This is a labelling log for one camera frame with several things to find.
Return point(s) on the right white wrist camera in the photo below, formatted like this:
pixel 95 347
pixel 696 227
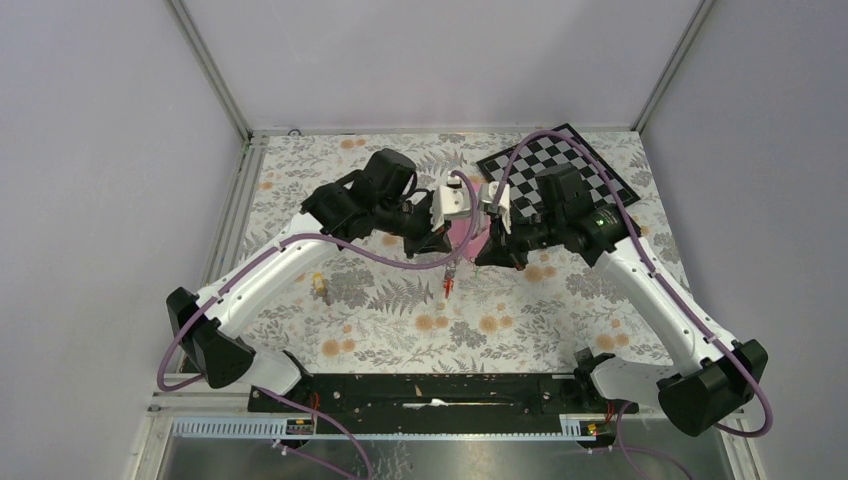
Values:
pixel 494 199

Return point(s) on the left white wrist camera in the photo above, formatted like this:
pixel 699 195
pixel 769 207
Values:
pixel 452 201

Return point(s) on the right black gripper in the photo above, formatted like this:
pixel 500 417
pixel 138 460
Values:
pixel 502 249

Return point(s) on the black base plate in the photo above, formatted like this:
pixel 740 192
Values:
pixel 529 404

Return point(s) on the black white checkerboard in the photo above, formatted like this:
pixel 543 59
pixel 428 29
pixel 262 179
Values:
pixel 586 173

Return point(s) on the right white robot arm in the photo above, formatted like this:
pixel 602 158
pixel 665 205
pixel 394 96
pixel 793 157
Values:
pixel 712 373

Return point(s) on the floral table mat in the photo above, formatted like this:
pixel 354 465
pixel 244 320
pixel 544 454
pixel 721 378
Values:
pixel 377 319

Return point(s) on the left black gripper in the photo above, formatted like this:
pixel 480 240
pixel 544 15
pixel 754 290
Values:
pixel 428 241

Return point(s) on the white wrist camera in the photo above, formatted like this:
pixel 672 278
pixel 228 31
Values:
pixel 494 199
pixel 452 201

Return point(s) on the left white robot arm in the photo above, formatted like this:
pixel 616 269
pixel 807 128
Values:
pixel 208 325

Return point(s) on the red tag key bunch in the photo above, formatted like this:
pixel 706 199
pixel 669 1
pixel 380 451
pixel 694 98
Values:
pixel 449 278

